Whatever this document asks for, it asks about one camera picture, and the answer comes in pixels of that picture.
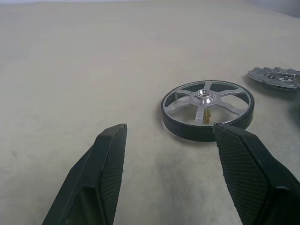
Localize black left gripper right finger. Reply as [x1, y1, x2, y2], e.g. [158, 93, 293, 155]
[212, 123, 300, 225]

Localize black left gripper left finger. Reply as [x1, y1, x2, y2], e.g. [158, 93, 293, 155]
[41, 123, 128, 225]

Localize black rotor ring silver spokes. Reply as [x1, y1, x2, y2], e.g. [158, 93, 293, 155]
[160, 80, 255, 143]

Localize grey metal gear plate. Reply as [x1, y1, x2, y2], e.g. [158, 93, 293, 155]
[247, 66, 300, 91]

